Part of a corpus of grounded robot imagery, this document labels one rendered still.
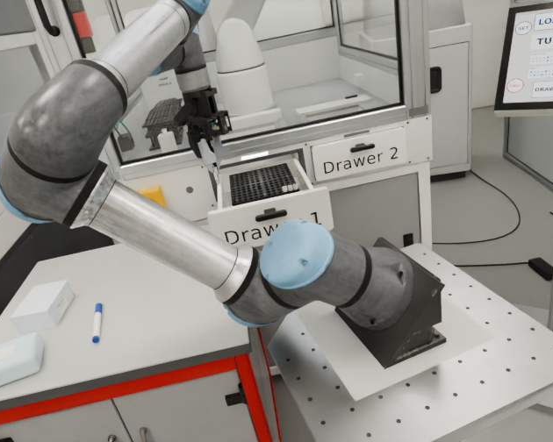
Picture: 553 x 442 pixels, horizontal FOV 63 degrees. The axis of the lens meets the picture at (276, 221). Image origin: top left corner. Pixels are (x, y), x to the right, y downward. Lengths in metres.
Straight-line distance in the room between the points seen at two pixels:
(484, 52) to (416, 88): 3.54
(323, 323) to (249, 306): 0.18
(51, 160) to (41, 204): 0.10
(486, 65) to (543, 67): 3.55
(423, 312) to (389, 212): 0.80
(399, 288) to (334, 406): 0.22
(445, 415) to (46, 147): 0.67
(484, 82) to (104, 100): 4.56
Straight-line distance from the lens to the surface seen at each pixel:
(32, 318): 1.18
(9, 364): 1.06
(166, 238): 0.74
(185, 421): 1.10
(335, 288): 0.72
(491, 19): 4.94
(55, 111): 0.64
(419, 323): 0.79
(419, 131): 1.47
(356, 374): 0.81
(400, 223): 1.58
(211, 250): 0.76
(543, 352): 0.87
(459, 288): 0.98
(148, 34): 0.80
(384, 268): 0.78
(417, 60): 1.42
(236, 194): 1.20
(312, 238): 0.69
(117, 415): 1.09
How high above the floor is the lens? 1.34
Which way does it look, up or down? 26 degrees down
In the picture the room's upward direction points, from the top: 11 degrees counter-clockwise
